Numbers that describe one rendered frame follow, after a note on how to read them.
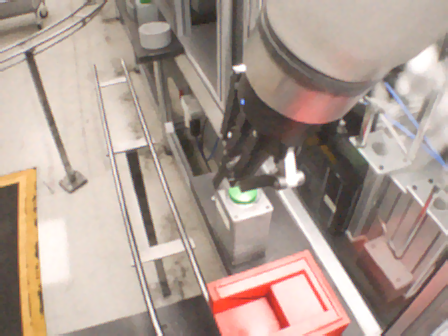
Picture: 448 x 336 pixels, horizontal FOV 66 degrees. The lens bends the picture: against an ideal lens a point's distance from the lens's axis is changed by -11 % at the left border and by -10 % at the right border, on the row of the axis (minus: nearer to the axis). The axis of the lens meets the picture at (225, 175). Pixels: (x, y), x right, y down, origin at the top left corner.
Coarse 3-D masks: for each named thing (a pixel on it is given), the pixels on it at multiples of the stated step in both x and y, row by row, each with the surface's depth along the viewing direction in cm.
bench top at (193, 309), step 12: (192, 300) 79; (144, 312) 77; (156, 312) 77; (168, 312) 77; (180, 312) 77; (192, 312) 77; (204, 312) 77; (96, 324) 74; (108, 324) 74; (120, 324) 75; (132, 324) 75; (144, 324) 75; (168, 324) 75; (180, 324) 75; (192, 324) 75; (204, 324) 75
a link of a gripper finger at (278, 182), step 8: (264, 176) 34; (272, 176) 33; (280, 176) 32; (296, 176) 33; (240, 184) 40; (248, 184) 38; (256, 184) 37; (264, 184) 35; (272, 184) 33; (280, 184) 32
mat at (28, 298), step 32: (0, 192) 189; (32, 192) 190; (0, 224) 174; (32, 224) 175; (0, 256) 161; (32, 256) 162; (0, 288) 149; (32, 288) 150; (0, 320) 138; (32, 320) 140
